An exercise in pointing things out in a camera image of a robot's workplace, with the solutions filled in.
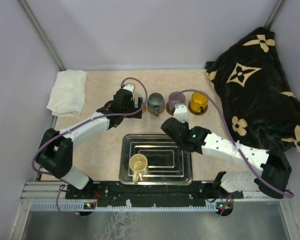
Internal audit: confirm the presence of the white and blue mug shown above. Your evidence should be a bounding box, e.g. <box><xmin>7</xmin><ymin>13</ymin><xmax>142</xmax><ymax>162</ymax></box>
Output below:
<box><xmin>134</xmin><ymin>91</ymin><xmax>143</xmax><ymax>100</ymax></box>

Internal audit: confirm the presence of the brown wooden coaster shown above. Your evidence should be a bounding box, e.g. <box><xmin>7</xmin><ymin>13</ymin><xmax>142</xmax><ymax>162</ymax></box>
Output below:
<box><xmin>141</xmin><ymin>105</ymin><xmax>147</xmax><ymax>114</ymax></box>
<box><xmin>166</xmin><ymin>103</ymin><xmax>175</xmax><ymax>116</ymax></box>
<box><xmin>188</xmin><ymin>101</ymin><xmax>208</xmax><ymax>116</ymax></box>

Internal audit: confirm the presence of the woven rattan coaster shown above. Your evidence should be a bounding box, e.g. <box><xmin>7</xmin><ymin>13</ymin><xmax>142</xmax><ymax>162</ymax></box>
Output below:
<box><xmin>147</xmin><ymin>106</ymin><xmax>165</xmax><ymax>117</ymax></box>

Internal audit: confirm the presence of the grey metal mug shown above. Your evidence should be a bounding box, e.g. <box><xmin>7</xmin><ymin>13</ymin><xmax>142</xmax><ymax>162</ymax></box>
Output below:
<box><xmin>147</xmin><ymin>92</ymin><xmax>166</xmax><ymax>109</ymax></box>

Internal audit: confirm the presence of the yellow glass mug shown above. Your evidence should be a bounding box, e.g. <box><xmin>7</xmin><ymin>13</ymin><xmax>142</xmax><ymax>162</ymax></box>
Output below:
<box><xmin>191</xmin><ymin>92</ymin><xmax>209</xmax><ymax>112</ymax></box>

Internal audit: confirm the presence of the purple mug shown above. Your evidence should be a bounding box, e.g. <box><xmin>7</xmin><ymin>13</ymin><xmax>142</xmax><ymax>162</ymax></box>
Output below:
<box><xmin>168</xmin><ymin>91</ymin><xmax>186</xmax><ymax>112</ymax></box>

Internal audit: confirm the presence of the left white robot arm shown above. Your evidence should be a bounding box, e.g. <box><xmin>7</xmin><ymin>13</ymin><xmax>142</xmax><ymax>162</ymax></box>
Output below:
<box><xmin>33</xmin><ymin>83</ymin><xmax>143</xmax><ymax>199</ymax></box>

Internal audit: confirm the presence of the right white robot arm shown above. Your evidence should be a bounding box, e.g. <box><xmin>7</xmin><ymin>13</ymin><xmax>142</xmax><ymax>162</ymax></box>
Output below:
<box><xmin>161</xmin><ymin>104</ymin><xmax>293</xmax><ymax>199</ymax></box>

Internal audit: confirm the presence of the metal tray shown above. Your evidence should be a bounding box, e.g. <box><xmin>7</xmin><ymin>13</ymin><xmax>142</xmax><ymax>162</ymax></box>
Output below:
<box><xmin>119</xmin><ymin>134</ymin><xmax>193</xmax><ymax>186</ymax></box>

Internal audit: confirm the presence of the white folded cloth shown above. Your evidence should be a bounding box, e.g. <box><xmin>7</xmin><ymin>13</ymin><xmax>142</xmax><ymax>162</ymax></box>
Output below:
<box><xmin>46</xmin><ymin>69</ymin><xmax>88</xmax><ymax>118</ymax></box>

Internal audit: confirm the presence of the cream mug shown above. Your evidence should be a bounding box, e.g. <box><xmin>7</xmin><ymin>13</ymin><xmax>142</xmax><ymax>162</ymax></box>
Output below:
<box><xmin>129</xmin><ymin>153</ymin><xmax>149</xmax><ymax>184</ymax></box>

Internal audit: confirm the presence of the black floral blanket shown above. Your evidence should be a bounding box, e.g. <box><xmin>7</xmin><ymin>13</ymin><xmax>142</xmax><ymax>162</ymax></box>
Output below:
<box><xmin>204</xmin><ymin>27</ymin><xmax>300</xmax><ymax>153</ymax></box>

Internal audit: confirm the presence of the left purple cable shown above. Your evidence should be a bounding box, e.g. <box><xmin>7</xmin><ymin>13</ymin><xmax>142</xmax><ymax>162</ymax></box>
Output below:
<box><xmin>31</xmin><ymin>76</ymin><xmax>149</xmax><ymax>220</ymax></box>

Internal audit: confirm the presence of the purple cable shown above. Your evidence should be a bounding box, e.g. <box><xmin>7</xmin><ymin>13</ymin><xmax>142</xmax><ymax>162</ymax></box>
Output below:
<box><xmin>31</xmin><ymin>76</ymin><xmax>149</xmax><ymax>220</ymax></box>
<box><xmin>170</xmin><ymin>89</ymin><xmax>295</xmax><ymax>219</ymax></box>

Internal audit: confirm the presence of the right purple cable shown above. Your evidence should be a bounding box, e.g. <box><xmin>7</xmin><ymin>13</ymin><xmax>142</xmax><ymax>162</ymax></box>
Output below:
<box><xmin>170</xmin><ymin>89</ymin><xmax>295</xmax><ymax>219</ymax></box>

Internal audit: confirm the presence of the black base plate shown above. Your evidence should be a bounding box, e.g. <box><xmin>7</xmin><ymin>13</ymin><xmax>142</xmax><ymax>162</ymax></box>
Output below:
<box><xmin>65</xmin><ymin>181</ymin><xmax>229</xmax><ymax>200</ymax></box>

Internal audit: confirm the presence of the aluminium frame rail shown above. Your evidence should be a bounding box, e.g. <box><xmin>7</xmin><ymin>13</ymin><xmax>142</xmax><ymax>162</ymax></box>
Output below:
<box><xmin>19</xmin><ymin>181</ymin><xmax>294</xmax><ymax>213</ymax></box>

